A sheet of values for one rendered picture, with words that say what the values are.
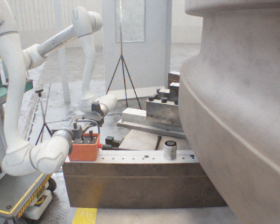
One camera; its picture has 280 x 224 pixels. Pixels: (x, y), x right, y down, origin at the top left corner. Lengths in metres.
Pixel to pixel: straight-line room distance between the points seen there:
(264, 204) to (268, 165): 0.12
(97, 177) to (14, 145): 0.61
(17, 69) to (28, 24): 13.73
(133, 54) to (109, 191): 3.26
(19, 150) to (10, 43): 0.40
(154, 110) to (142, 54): 2.28
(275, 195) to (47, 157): 0.72
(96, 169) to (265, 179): 0.95
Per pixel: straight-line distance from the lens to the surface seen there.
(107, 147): 2.10
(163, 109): 2.22
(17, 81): 0.88
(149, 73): 4.52
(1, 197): 1.86
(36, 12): 14.54
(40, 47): 1.81
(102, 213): 1.54
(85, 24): 1.43
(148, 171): 1.33
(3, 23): 0.89
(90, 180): 1.41
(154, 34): 4.44
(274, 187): 0.66
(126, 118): 2.53
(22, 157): 0.94
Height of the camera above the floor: 1.45
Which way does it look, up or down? 23 degrees down
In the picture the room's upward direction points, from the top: straight up
